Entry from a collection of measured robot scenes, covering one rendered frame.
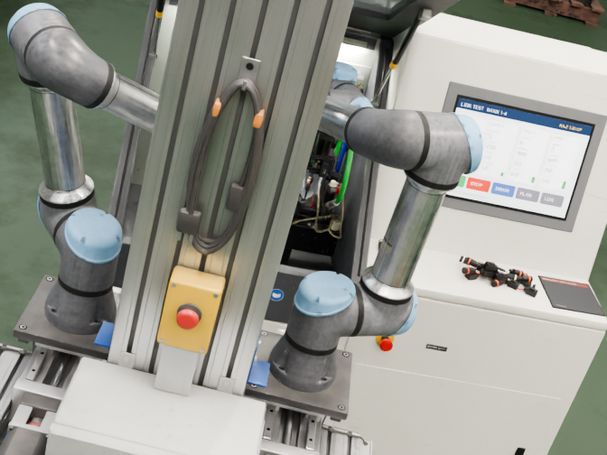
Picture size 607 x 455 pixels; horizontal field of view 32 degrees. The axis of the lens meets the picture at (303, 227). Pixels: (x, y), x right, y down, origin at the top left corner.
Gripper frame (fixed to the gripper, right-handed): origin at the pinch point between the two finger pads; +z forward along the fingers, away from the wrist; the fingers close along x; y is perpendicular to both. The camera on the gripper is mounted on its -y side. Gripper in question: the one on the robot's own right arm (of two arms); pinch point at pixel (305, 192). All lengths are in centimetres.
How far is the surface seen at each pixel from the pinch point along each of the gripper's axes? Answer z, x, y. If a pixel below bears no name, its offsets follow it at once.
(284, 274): 26.8, 1.2, -3.0
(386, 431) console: 73, 43, -3
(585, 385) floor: 121, 156, -110
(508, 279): 21, 64, -13
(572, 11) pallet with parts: 113, 299, -649
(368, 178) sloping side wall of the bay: 5.2, 20.3, -25.6
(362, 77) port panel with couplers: -12, 17, -56
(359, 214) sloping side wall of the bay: 12.7, 19.3, -18.0
